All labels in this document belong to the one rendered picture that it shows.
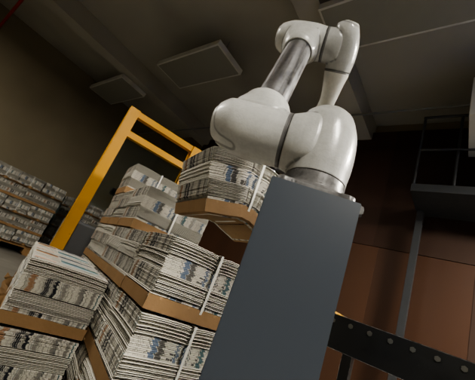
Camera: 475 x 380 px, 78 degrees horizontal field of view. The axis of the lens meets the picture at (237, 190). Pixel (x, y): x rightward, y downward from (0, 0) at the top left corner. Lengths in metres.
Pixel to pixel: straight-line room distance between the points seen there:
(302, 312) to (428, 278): 3.91
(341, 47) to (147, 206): 1.09
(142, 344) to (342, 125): 0.80
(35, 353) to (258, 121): 1.09
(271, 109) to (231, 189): 0.33
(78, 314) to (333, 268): 0.98
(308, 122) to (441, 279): 3.86
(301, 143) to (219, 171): 0.35
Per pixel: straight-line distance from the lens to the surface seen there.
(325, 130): 0.75
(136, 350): 0.97
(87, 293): 1.30
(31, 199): 6.28
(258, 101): 0.81
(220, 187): 0.97
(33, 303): 1.30
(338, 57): 1.29
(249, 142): 0.76
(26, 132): 7.93
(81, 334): 1.33
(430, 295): 4.43
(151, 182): 2.13
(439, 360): 1.18
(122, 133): 2.69
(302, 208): 0.64
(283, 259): 0.61
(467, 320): 4.39
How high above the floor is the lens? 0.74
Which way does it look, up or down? 18 degrees up
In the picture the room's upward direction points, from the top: 22 degrees clockwise
